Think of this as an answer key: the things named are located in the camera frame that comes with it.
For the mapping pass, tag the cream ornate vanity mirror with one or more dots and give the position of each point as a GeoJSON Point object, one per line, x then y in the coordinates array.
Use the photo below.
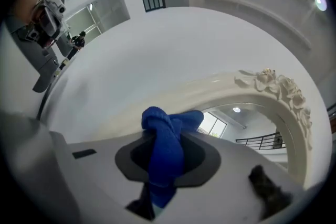
{"type": "Point", "coordinates": [291, 118]}

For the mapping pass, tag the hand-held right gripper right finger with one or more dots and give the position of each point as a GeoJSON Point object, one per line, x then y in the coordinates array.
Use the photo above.
{"type": "Point", "coordinates": [202, 162]}

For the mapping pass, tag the blue cloth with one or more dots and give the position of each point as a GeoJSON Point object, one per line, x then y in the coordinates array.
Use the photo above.
{"type": "Point", "coordinates": [165, 154]}

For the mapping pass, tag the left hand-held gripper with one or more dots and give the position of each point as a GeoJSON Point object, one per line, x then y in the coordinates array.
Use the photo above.
{"type": "Point", "coordinates": [51, 11]}

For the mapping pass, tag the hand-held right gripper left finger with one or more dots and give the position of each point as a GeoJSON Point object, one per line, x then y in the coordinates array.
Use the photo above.
{"type": "Point", "coordinates": [131, 162]}

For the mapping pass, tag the round ceiling light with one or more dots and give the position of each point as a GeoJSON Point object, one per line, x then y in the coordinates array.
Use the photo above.
{"type": "Point", "coordinates": [320, 1]}

